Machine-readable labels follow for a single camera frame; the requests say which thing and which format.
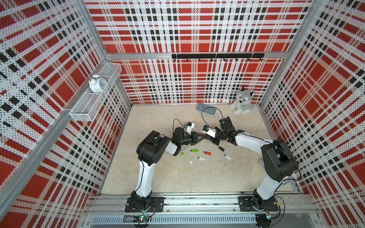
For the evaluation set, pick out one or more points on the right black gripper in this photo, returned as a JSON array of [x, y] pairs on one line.
[[212, 139]]

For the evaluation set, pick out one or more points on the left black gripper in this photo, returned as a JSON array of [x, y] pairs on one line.
[[194, 136]]

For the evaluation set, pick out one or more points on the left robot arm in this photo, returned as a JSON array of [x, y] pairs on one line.
[[150, 151]]

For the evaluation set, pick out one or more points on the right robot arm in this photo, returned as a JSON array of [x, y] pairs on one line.
[[278, 161]]

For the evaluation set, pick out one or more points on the white usb drive right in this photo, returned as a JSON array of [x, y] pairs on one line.
[[228, 157]]

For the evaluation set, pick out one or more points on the grey rectangular case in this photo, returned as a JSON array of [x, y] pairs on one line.
[[205, 108]]

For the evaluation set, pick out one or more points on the grey husky plush toy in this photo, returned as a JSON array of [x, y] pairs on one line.
[[242, 104]]

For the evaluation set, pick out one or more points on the lavender plastic box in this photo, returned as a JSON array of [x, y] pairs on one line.
[[287, 180]]

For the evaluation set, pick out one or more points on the white alarm clock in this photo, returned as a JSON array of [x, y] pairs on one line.
[[97, 84]]

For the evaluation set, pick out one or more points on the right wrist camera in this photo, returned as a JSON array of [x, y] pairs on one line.
[[209, 131]]

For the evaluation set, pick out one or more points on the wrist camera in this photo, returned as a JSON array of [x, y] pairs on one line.
[[209, 131], [189, 128]]

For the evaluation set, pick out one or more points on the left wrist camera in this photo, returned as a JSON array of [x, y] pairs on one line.
[[189, 128]]

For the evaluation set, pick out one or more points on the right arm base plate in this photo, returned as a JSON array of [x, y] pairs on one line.
[[245, 203]]

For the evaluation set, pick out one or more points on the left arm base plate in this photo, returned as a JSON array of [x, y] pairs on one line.
[[156, 205]]

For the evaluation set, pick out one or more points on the black hook rail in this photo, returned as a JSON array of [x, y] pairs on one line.
[[248, 56]]

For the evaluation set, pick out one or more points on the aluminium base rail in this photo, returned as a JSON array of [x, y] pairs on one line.
[[202, 210]]

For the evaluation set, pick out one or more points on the white wire mesh shelf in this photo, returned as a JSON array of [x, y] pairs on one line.
[[89, 105]]

